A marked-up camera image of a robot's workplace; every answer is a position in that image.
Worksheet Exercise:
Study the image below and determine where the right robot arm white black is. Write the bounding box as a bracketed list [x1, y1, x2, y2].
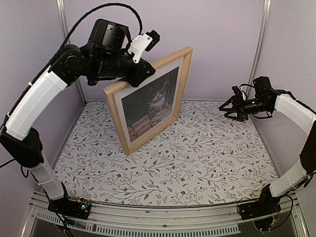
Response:
[219, 77, 316, 215]

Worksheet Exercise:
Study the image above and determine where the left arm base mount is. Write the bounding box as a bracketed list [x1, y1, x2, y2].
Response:
[48, 197, 91, 220]

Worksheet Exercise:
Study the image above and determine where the front aluminium rail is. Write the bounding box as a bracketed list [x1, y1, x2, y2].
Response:
[22, 192, 309, 237]

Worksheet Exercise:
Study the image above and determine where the right aluminium corner post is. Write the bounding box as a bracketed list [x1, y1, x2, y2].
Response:
[248, 0, 272, 84]

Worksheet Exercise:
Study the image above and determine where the aluminium corner post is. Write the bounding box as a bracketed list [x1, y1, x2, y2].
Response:
[56, 0, 86, 106]
[248, 0, 272, 84]

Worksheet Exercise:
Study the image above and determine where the left aluminium corner post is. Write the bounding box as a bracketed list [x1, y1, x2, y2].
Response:
[56, 0, 86, 106]

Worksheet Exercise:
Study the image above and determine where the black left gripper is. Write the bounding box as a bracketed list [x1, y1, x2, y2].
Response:
[90, 47, 156, 86]

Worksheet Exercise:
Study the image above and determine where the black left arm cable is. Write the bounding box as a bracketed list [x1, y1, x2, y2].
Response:
[0, 1, 144, 129]

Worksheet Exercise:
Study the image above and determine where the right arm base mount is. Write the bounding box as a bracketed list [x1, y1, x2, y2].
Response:
[237, 185, 281, 220]

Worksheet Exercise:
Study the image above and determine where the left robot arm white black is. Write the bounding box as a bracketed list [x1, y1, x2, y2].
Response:
[0, 19, 160, 214]

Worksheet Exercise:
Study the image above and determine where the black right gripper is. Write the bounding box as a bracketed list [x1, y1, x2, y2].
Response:
[220, 95, 272, 122]

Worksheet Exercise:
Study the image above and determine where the floral patterned table cover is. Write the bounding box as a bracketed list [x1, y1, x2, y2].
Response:
[54, 101, 278, 206]

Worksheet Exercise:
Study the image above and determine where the light wooden picture frame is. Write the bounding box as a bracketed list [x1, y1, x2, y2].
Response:
[103, 46, 193, 155]

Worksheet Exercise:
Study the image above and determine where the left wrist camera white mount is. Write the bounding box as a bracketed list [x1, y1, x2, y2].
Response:
[127, 30, 160, 64]

